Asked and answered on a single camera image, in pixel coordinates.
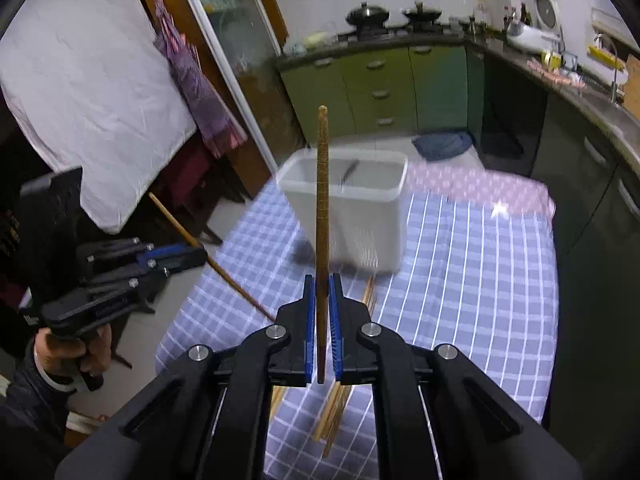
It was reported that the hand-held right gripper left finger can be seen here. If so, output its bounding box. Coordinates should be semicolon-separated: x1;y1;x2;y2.
55;274;317;480

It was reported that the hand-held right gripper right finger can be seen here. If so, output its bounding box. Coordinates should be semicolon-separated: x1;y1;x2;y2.
329;272;584;480

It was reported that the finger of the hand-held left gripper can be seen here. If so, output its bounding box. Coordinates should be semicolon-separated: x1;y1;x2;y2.
77;236;208;275
86;264;172;311

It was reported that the long thin brown chopstick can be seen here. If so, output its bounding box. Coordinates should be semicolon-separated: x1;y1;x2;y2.
149;192;277;323

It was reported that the pile of wooden chopsticks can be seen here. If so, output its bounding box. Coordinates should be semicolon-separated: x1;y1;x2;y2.
269;274;379;459

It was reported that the white plastic utensil container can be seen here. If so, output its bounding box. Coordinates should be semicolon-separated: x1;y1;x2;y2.
276;149;409;275

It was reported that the brown ridged wooden chopstick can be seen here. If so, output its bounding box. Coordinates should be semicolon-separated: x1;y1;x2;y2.
315;105;331;384

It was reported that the person's left forearm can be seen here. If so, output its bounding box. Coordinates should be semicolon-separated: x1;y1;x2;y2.
0;352;82;480

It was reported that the person's left hand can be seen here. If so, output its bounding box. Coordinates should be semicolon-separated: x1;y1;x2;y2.
34;326;113;392

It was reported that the dark red wooden chair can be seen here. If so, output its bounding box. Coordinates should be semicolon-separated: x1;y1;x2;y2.
159;132;253;247

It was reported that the blue checked tablecloth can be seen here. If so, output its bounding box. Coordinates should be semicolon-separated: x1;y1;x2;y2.
155;175;560;480

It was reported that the white hanging sheet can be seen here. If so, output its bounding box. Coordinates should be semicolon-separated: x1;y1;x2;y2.
0;0;199;235

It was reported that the purple patterned cloth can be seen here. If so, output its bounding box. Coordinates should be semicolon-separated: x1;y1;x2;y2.
151;0;249;157

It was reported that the pink dotted cloth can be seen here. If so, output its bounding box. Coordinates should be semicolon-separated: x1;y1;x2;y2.
404;161;557;222

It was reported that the glass sliding door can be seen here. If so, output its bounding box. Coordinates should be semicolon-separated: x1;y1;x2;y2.
169;0;303;173

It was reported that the green kitchen cabinet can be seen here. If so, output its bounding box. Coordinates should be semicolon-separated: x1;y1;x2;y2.
276;42;487;147

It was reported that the dark counter cabinet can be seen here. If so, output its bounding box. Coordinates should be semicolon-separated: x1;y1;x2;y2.
479;49;640;311

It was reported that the gas stove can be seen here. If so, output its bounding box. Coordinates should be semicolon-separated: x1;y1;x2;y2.
334;24;453;45

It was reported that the black wok with lid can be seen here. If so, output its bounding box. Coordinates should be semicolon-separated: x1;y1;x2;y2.
402;2;444;26
346;2;392;29

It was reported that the white kitchen appliance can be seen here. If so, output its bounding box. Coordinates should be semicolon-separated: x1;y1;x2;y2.
506;22;562;54

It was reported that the metal kitchen faucet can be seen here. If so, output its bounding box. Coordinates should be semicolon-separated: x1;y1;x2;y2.
594;33;627;105

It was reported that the yellow sink rack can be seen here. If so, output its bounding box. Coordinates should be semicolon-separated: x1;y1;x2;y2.
587;45;627;70

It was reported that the white round appliance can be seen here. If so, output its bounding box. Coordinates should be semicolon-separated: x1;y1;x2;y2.
531;0;564;32

